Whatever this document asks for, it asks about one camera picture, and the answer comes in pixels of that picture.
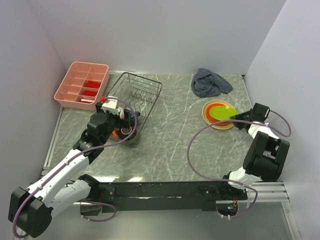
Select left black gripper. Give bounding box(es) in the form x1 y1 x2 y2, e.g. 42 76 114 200
96 102 131 144

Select yellow plate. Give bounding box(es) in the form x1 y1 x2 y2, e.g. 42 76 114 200
202 99 234 130

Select green plate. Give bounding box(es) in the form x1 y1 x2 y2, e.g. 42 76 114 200
209 106 238 121

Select orange plate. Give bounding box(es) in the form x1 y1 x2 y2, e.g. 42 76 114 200
206 108 219 123

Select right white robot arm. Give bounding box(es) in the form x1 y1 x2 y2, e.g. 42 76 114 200
219 103 290 199

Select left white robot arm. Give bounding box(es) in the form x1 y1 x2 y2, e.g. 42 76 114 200
8 107 139 239

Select orange ceramic mug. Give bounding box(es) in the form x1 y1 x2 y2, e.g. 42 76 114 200
110 128 120 140

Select black glazed bowl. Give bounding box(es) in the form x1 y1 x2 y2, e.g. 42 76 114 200
118 127 137 144

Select red patterned white bowl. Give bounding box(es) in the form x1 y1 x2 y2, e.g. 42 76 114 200
118 107 125 120

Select red white item in tray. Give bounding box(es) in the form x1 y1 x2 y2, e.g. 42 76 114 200
80 98 94 104

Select blue ceramic mug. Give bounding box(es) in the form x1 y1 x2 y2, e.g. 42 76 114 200
129 110 141 126

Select pink plastic divided organizer tray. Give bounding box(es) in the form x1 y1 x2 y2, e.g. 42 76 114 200
54 61 110 111

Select grey-blue crumpled cloth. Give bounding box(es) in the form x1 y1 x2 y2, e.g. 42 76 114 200
191 68 233 98

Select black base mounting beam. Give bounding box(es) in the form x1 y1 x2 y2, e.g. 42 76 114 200
85 181 248 211

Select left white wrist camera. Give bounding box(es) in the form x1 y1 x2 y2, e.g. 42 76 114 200
95 96 120 116

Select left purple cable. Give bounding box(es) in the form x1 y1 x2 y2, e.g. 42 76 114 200
11 95 139 238

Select purple cable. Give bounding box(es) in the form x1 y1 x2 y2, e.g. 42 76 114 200
186 109 292 218
11 95 139 238

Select black wire dish rack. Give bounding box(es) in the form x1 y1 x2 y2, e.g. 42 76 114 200
104 72 162 146

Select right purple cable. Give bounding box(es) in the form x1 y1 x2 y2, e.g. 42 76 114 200
186 109 292 218

